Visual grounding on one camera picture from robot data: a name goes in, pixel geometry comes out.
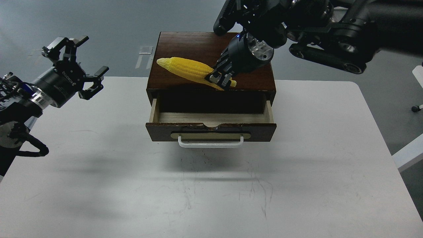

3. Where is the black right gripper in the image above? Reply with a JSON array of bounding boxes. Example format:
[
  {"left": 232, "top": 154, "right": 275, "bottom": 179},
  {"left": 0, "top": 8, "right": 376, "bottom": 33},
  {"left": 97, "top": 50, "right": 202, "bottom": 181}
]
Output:
[{"left": 205, "top": 32, "right": 274, "bottom": 90}]

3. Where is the white chair caster leg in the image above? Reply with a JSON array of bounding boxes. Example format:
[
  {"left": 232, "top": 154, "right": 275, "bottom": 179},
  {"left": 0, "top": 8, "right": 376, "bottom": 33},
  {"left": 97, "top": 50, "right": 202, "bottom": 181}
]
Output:
[{"left": 411, "top": 104, "right": 423, "bottom": 112}]

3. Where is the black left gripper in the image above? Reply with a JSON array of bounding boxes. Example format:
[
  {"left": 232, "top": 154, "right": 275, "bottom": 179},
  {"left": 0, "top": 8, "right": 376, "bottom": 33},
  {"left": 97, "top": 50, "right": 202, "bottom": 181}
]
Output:
[{"left": 32, "top": 36, "right": 110, "bottom": 108}]

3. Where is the dark wooden drawer cabinet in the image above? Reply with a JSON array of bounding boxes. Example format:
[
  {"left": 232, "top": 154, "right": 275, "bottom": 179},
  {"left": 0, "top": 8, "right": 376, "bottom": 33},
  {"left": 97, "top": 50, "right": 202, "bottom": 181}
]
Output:
[{"left": 146, "top": 32, "right": 276, "bottom": 114}]

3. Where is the yellow corn cob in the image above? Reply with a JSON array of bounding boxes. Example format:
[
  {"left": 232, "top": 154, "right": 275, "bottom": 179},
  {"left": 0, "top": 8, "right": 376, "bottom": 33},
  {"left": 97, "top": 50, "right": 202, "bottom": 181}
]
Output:
[{"left": 156, "top": 57, "right": 223, "bottom": 91}]

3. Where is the white furniture corner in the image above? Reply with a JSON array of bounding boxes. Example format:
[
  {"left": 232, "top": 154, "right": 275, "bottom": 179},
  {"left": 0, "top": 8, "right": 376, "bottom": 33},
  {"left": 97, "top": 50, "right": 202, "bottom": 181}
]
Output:
[{"left": 412, "top": 66, "right": 423, "bottom": 87}]

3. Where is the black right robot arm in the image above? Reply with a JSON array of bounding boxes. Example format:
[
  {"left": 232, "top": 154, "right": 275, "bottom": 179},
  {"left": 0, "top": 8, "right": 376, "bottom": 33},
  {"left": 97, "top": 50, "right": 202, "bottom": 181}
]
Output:
[{"left": 205, "top": 0, "right": 423, "bottom": 90}]

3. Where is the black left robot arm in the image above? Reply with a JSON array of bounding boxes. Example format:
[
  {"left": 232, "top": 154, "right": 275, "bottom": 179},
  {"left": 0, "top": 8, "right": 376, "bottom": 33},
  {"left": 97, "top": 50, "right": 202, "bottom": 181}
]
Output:
[{"left": 0, "top": 36, "right": 109, "bottom": 177}]

